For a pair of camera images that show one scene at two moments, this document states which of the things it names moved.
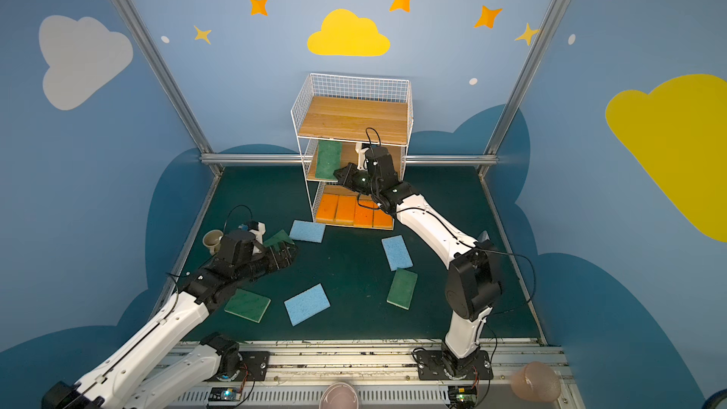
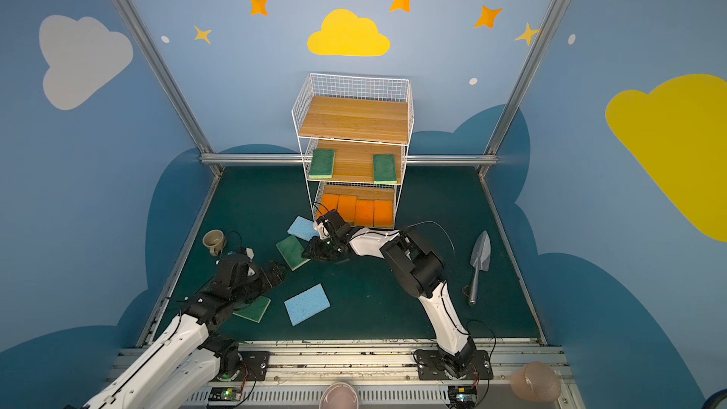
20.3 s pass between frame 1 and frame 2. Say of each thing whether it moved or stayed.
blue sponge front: stayed
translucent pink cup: stayed
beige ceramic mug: stayed
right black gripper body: moved
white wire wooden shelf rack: stayed
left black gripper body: moved
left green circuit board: stayed
